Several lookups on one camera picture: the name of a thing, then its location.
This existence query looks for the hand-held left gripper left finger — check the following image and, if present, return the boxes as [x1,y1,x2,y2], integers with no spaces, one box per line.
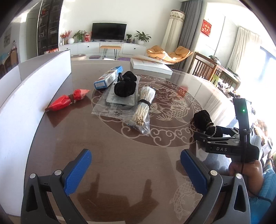
[20,149,93,224]

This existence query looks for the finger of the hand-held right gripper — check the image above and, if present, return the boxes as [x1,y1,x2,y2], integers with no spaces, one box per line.
[194,132,232,144]
[213,126,240,138]

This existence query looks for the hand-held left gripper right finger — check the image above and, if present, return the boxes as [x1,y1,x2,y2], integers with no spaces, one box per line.
[180,149,252,224]

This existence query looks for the black scrunchie with bead chain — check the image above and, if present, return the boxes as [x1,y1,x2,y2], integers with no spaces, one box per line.
[193,110,234,138]

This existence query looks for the person's right forearm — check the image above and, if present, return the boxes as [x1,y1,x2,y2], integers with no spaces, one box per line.
[246,168,276,224]

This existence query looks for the person's right hand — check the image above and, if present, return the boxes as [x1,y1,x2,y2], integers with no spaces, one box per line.
[229,160,264,197]

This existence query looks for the wooden bench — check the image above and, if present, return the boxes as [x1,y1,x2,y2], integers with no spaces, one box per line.
[212,62,241,90]

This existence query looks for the clear plastic bag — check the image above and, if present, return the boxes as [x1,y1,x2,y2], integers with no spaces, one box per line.
[92,87,130,118]

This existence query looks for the red snack packet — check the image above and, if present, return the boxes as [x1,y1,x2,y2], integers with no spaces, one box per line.
[45,89,91,112]

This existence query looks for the wooden chair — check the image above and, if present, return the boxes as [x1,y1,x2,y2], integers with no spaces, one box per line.
[190,52,223,81]

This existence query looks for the bagged bundle of sticks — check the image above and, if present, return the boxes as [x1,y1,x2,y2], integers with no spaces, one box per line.
[120,86,156,136]

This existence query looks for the white foam board partition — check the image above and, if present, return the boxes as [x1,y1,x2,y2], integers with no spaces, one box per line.
[0,50,72,216]

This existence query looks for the grey foil packet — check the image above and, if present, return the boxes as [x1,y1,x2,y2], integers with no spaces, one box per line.
[105,85,139,107]

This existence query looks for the white sheer curtain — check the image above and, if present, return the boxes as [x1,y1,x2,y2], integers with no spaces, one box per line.
[226,27,261,74]

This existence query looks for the orange lounge chair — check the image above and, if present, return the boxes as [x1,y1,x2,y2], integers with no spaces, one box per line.
[146,45,193,64]

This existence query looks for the white flat box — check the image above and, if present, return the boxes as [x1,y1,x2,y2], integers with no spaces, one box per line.
[130,55,173,76]

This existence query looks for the black velvet scrunchie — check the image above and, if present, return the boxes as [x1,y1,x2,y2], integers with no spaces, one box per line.
[114,71,138,98]

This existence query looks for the blue and white box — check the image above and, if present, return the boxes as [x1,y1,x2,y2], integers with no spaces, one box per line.
[93,66,124,90]

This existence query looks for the grey curtain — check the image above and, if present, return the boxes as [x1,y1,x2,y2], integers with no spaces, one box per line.
[173,0,203,69]

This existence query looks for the white television cabinet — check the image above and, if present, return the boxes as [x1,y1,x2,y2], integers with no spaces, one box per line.
[59,41,149,57]

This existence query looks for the cream covered standing air conditioner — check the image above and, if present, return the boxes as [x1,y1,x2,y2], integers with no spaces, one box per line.
[161,10,186,53]

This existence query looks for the leafy plant in white pot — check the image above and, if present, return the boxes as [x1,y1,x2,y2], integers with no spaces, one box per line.
[134,31,151,45]

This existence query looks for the wooden stool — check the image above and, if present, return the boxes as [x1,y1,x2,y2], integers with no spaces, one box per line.
[100,45,121,59]

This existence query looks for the green potted plant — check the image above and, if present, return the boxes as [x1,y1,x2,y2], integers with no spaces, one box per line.
[73,30,86,43]

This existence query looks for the red flowers in vase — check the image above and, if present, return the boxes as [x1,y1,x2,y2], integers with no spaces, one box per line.
[60,30,75,44]

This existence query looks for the white door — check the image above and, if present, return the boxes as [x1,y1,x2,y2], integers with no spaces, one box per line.
[26,17,39,58]

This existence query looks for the black television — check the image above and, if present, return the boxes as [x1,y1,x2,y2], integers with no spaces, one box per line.
[92,22,127,42]

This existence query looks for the dark glass display cabinet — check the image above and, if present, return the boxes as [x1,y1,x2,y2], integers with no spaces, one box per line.
[38,0,63,55]

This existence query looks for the red wall hanging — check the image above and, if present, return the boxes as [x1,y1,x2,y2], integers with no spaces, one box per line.
[201,19,212,36]

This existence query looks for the framed wall painting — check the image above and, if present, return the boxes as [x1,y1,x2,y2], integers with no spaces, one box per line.
[3,27,12,47]

